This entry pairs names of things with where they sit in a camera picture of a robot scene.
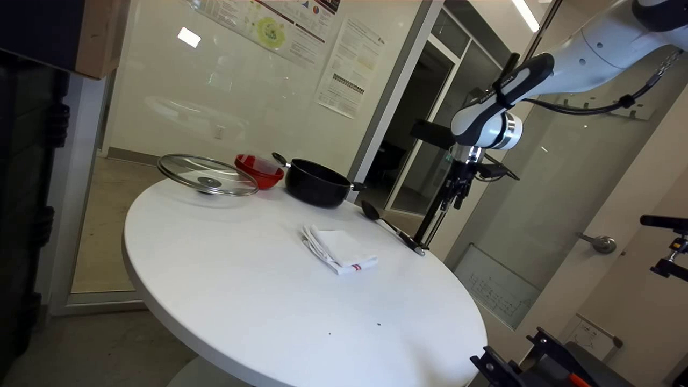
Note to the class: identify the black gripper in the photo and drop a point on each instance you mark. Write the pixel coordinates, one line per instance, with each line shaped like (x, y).
(465, 171)

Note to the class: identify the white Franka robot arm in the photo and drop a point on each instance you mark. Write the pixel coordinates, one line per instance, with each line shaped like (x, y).
(604, 50)

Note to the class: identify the metal framed glass door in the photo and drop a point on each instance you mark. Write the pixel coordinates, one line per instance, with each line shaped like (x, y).
(415, 163)

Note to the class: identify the grey door vent panel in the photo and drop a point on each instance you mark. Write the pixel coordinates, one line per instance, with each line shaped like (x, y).
(495, 287)

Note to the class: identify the white folded cloth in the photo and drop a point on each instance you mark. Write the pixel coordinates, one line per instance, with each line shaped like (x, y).
(345, 248)

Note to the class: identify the black cooking pot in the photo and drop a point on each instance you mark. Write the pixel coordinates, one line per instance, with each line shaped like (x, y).
(315, 188)

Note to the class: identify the white paper notice sheet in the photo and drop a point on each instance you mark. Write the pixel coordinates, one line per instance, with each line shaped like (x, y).
(351, 71)

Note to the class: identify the red plastic cup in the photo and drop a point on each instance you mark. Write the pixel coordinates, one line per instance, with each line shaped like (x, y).
(261, 176)

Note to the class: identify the ceiling light strip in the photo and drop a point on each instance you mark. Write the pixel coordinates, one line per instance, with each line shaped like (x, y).
(528, 14)

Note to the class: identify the glass pot lid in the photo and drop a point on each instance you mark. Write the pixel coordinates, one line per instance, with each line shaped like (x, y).
(185, 171)

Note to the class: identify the black cabinet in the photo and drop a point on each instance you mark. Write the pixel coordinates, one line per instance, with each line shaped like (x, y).
(23, 215)

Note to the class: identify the white wall plate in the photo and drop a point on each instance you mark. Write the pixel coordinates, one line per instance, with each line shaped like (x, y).
(594, 337)

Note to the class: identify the white coat hook rail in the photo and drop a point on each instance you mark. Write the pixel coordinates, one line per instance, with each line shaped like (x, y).
(642, 111)

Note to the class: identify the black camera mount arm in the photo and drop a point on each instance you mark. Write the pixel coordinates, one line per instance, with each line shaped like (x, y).
(664, 223)

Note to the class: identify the large wall poster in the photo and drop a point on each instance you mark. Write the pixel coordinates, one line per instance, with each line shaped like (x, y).
(271, 32)

